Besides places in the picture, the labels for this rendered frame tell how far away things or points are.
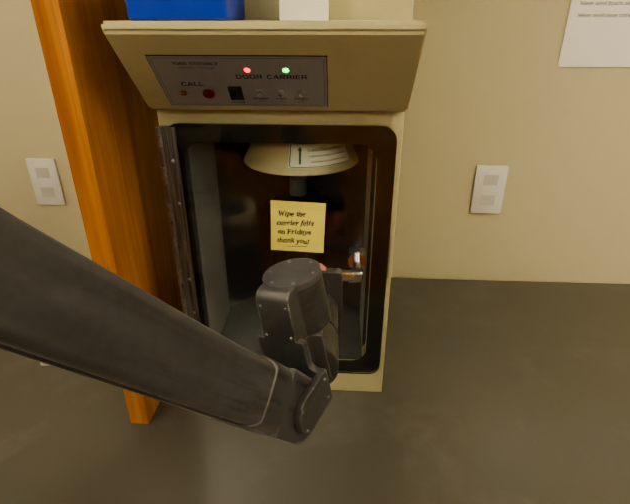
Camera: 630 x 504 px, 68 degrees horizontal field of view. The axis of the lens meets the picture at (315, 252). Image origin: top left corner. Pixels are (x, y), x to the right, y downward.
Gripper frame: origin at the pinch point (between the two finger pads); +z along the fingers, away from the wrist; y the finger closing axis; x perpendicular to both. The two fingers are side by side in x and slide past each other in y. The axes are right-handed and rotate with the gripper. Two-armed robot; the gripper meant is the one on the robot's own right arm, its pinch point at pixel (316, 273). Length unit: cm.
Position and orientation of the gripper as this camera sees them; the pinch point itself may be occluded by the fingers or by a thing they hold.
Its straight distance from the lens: 64.5
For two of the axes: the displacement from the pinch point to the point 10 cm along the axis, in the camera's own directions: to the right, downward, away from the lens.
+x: -10.0, -0.2, 0.3
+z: 0.4, -4.4, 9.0
